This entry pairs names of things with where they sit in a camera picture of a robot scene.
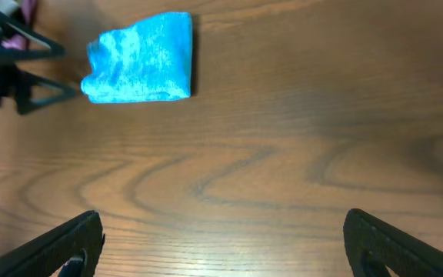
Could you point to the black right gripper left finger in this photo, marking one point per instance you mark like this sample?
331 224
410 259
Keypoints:
72 249

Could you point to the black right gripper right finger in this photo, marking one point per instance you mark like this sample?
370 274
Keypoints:
375 248

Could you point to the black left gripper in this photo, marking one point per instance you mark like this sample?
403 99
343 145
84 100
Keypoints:
25 103

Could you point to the blue microfiber cloth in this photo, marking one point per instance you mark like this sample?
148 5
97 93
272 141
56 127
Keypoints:
150 61

